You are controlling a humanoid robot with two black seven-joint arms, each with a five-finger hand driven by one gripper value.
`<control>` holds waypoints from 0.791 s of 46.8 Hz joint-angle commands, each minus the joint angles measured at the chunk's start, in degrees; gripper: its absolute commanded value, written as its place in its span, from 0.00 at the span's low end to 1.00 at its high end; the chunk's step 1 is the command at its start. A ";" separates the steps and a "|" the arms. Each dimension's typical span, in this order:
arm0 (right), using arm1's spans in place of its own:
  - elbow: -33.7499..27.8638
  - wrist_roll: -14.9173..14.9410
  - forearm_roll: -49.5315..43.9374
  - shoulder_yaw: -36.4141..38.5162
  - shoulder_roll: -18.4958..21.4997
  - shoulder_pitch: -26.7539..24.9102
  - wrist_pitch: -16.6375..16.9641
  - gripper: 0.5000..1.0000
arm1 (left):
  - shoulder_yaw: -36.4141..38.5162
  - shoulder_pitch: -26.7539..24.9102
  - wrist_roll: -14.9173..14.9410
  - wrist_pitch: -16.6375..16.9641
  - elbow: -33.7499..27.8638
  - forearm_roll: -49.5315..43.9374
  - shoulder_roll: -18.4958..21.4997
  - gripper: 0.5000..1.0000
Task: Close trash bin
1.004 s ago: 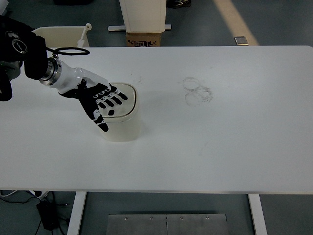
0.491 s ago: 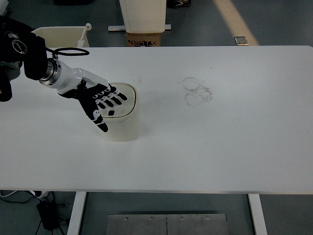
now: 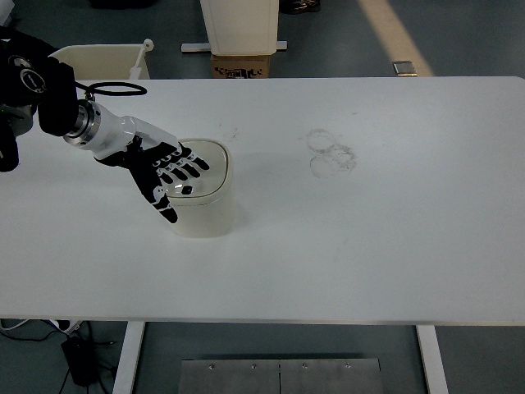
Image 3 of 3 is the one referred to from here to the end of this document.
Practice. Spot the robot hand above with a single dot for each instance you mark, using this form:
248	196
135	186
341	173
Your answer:
143	168

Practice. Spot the cream lidded trash bin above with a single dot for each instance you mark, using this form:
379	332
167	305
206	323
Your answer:
205	213

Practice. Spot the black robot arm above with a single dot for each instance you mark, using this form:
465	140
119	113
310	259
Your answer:
53	98

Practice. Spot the tall white plastic bin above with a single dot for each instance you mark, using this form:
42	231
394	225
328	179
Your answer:
240	24

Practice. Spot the large cream plastic tub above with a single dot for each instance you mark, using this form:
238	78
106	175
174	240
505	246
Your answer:
102	61

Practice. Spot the silver metal floor bar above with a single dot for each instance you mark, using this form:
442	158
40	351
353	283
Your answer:
194	47

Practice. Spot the brown cardboard box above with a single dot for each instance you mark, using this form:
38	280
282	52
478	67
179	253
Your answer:
240	65

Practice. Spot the white table leg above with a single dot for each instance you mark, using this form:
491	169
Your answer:
129	357
432	361

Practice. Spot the black power adapter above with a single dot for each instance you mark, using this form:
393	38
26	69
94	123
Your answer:
80	361

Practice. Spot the person's shoe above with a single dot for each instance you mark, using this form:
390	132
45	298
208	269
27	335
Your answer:
301	5

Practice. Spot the grey metal plate with screws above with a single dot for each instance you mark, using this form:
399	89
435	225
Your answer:
246	377

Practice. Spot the small grey metal square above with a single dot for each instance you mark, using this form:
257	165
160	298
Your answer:
404	68

